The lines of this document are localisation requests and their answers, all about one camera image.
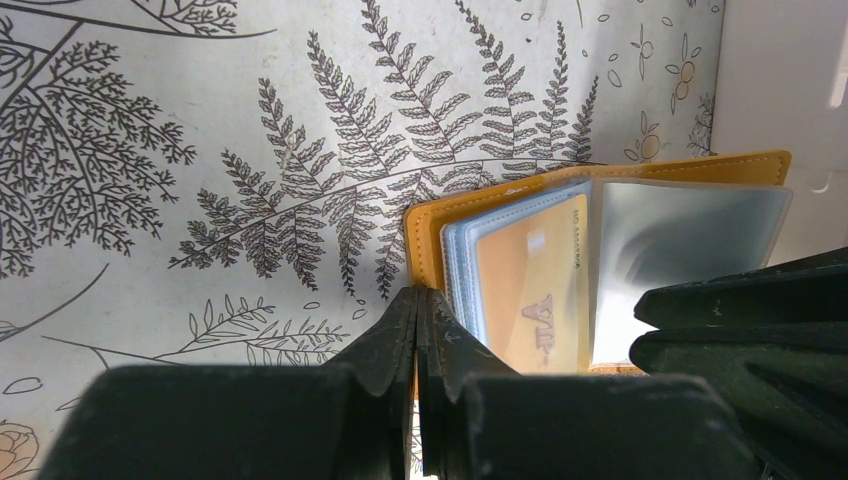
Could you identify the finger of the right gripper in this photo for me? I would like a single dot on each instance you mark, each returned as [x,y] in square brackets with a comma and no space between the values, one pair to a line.
[787,384]
[807,290]

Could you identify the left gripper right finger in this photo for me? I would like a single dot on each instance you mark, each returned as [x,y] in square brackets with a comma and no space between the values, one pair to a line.
[480,419]

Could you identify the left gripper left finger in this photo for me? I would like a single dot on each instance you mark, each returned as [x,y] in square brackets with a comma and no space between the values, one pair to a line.
[349,418]

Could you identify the yellow card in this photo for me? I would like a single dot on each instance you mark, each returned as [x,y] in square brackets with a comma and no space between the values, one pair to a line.
[534,289]

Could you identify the orange leather card holder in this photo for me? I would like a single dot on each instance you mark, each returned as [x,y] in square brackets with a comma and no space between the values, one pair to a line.
[648,226]

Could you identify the white plastic tray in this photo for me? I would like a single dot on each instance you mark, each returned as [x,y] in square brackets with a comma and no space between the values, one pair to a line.
[782,83]

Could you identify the floral table mat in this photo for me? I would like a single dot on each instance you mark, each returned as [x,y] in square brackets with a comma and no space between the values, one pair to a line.
[225,181]

